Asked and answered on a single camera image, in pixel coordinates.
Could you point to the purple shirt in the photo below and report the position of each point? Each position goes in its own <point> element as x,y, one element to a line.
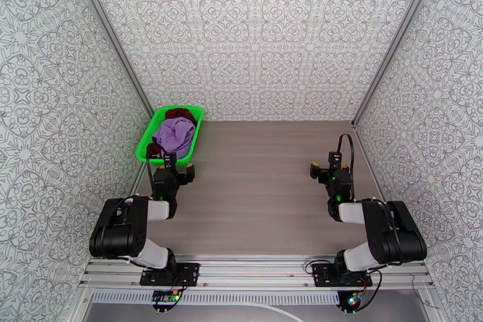
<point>175,136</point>

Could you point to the dark red dotted garment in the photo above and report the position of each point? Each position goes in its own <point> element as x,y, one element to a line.
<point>181,112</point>

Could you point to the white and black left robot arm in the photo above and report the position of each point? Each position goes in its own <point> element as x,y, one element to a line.
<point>120,234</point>

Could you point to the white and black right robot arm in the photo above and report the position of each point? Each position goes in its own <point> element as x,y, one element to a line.
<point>392,238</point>

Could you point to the green plastic mesh basket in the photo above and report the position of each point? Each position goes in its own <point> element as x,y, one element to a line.
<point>145,143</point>

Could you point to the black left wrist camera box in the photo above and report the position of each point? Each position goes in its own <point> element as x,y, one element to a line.
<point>170,161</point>

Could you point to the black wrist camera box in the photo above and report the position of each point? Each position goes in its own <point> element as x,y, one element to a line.
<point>334,160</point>
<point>170,161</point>

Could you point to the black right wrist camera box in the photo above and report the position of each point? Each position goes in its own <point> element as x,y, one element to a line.
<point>334,160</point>

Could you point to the left aluminium table side rail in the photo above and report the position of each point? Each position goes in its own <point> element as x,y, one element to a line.
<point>141,177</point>

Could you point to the aluminium table side rail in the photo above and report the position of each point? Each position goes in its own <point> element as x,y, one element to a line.
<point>361,141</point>
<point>141,177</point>

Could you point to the right aluminium table side rail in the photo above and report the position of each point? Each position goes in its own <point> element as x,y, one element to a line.
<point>361,141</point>

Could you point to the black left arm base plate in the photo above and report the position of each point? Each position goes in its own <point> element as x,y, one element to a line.
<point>188,273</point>

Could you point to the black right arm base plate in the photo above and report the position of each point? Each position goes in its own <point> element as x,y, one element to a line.
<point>320,275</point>

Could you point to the aluminium frame crossbeam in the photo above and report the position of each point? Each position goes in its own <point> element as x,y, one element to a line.
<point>256,272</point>

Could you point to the left aluminium corner post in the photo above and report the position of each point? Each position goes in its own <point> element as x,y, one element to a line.
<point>110,34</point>

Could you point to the aluminium corner post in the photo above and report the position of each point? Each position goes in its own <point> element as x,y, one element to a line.
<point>398,34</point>
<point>110,34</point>

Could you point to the right aluminium corner post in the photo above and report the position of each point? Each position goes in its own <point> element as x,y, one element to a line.
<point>398,34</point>

